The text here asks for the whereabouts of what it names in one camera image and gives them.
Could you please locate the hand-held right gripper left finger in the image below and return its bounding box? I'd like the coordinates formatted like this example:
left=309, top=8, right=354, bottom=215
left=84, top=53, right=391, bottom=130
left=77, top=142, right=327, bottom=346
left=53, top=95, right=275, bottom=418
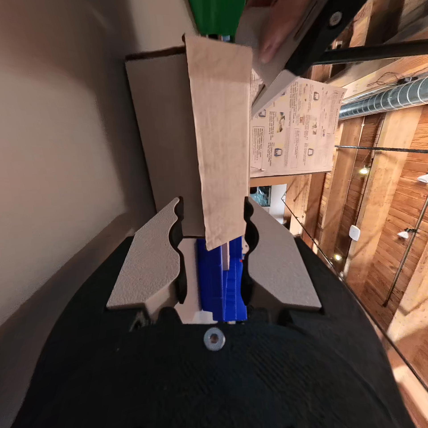
left=106, top=197, right=187, bottom=324

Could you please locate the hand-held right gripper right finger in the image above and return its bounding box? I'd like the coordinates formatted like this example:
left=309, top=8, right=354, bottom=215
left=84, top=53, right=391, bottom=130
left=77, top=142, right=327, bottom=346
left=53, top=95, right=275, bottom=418
left=241, top=197, right=322, bottom=317

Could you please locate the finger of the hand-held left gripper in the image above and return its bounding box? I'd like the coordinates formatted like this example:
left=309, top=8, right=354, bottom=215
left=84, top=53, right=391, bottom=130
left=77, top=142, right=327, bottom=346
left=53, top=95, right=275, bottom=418
left=236, top=7, right=300, bottom=116

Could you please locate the blue plastic bin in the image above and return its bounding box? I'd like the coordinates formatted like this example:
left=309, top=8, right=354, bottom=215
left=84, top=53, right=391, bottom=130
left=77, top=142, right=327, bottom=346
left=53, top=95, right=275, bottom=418
left=195, top=236, right=249, bottom=323

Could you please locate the green plastic bin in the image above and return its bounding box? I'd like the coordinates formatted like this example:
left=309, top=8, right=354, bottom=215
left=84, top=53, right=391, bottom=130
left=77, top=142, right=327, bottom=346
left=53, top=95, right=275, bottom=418
left=189, top=0, right=246, bottom=42

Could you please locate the person's left hand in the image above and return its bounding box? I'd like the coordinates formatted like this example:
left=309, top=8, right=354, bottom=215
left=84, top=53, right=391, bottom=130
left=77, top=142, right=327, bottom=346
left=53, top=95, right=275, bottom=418
left=248, top=0, right=316, bottom=65

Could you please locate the printed instruction sheet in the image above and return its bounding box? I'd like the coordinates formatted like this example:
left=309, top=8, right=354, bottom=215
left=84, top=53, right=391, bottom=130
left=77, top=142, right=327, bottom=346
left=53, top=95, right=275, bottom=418
left=250, top=75, right=347, bottom=178

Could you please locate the silver ventilation duct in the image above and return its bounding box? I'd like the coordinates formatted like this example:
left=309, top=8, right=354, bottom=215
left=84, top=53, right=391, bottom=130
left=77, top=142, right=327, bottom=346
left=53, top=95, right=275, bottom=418
left=339, top=77, right=428, bottom=121

